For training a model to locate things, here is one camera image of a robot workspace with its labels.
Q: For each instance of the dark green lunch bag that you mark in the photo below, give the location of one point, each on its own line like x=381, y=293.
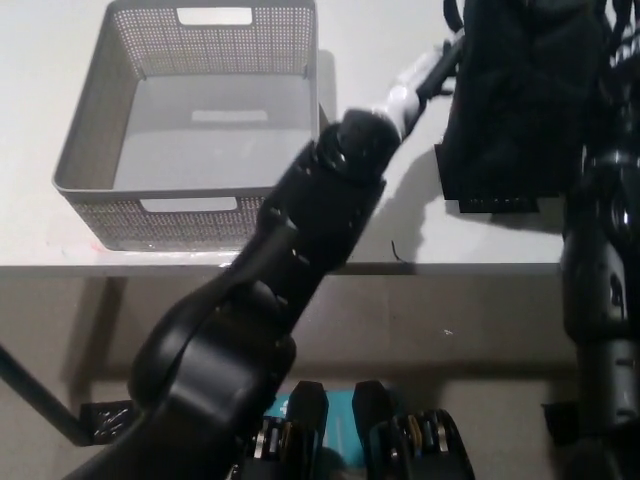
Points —
x=525, y=100

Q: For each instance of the grey perforated plastic basket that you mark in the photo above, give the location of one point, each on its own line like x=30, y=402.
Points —
x=200, y=140

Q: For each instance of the black metal table leg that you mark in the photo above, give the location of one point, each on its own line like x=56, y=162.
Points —
x=35, y=390

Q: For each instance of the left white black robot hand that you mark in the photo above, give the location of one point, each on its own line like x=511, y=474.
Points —
x=407, y=95

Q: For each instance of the black flat mat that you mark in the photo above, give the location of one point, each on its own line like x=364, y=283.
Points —
x=500, y=205

